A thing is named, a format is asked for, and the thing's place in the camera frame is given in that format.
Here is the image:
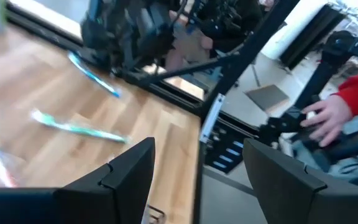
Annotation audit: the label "grey floor mat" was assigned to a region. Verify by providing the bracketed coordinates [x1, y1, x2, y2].
[245, 83, 291, 112]

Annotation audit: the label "person's hand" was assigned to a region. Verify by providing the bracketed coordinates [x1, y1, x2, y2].
[300, 94, 354, 149]

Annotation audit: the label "black panel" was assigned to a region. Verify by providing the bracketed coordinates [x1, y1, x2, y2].
[280, 4, 347, 70]

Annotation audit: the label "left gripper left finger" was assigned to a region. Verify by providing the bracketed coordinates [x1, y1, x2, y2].
[54, 136, 157, 224]

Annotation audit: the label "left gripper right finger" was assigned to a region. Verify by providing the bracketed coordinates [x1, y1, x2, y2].
[242, 138, 358, 224]

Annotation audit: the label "black box blue labels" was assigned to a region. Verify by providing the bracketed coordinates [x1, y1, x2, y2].
[204, 119, 254, 174]

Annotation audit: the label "green toothbrush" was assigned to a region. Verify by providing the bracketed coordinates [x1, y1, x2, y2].
[30, 108, 129, 144]

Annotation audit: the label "white frame bracket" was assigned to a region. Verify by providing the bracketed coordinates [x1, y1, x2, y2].
[198, 92, 227, 144]

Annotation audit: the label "blue wrapped toothbrush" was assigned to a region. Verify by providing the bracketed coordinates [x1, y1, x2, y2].
[67, 51, 122, 99]

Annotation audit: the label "black aluminium table frame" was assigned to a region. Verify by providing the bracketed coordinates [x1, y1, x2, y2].
[4, 0, 301, 224]

